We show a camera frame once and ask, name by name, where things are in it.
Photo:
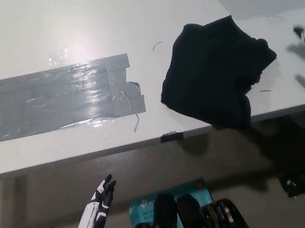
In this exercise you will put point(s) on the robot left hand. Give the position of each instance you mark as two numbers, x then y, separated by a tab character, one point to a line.
95	217

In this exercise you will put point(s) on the teal router box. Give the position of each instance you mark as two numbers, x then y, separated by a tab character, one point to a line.
145	210

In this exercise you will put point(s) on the small black tape piece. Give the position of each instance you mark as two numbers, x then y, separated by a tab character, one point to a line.
171	136

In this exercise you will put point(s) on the grey duct tape patch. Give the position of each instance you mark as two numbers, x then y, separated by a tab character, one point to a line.
59	98

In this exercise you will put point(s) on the black t-shirt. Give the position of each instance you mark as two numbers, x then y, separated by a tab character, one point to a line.
213	77

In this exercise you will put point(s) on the black robot body blocks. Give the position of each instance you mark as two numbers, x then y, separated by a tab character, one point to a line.
194	224

